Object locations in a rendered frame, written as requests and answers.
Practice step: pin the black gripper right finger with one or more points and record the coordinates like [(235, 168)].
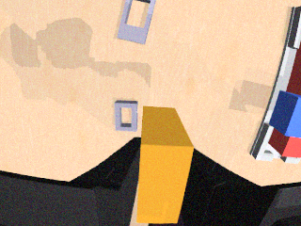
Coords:
[(215, 196)]

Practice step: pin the yellow rectangular block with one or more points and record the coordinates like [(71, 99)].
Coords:
[(164, 163)]

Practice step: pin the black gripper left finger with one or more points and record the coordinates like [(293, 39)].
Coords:
[(102, 196)]

